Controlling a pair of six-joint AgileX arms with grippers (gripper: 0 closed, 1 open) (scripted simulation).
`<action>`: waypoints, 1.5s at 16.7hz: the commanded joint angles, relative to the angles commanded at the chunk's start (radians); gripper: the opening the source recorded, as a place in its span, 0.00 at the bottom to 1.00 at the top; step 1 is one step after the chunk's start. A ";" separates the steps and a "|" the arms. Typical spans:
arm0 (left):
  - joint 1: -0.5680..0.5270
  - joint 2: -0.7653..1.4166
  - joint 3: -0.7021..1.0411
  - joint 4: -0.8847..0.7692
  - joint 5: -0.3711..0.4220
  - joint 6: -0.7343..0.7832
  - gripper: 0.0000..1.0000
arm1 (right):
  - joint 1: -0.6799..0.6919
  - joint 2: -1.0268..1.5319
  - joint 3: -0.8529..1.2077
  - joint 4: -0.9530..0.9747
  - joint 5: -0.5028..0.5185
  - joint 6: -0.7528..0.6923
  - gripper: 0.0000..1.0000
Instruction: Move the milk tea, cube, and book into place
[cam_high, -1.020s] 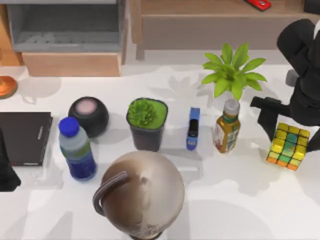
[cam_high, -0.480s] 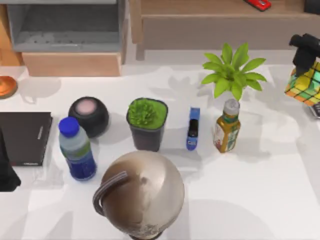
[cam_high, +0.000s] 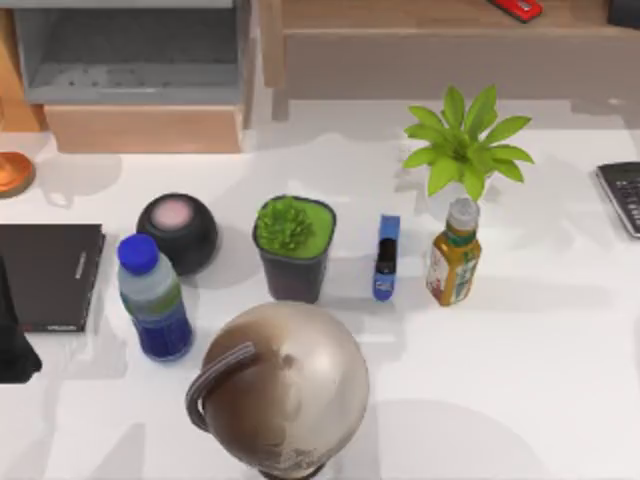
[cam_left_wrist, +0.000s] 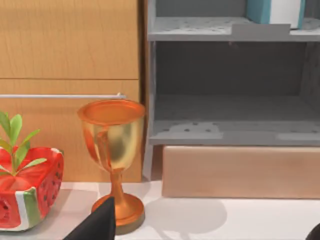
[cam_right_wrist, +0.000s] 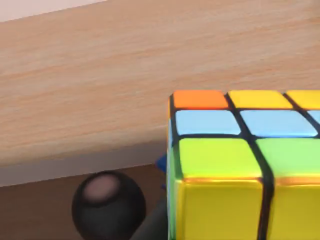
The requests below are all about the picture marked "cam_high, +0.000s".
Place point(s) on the green plant in black pot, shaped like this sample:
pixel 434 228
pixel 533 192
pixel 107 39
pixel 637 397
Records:
pixel 294 250

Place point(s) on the blue stapler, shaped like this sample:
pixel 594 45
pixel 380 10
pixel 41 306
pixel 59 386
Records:
pixel 387 260

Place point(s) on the yellow tea bottle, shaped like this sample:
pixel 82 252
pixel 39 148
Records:
pixel 454 260

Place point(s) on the black round speaker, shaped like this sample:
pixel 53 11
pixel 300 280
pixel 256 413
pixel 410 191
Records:
pixel 180 237

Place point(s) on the beige globe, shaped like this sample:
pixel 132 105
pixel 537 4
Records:
pixel 285 390

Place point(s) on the leafy green plant white pot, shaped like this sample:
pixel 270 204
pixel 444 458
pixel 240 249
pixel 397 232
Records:
pixel 465 145

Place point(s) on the blue capped water bottle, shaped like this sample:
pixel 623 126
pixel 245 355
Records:
pixel 152 300

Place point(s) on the pale wooden drawer front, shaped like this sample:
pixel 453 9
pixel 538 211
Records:
pixel 142 127

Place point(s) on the wooden open shelf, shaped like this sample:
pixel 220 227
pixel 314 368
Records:
pixel 450 55

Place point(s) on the black book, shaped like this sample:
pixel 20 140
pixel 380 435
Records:
pixel 50 275

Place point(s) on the red stapler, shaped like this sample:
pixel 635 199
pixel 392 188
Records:
pixel 517 7

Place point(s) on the black calculator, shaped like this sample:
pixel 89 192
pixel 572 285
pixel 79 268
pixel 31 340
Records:
pixel 624 192

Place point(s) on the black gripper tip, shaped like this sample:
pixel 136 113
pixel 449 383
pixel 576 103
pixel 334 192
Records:
pixel 12 340

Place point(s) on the dark box on shelf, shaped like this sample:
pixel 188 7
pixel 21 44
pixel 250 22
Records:
pixel 625 12

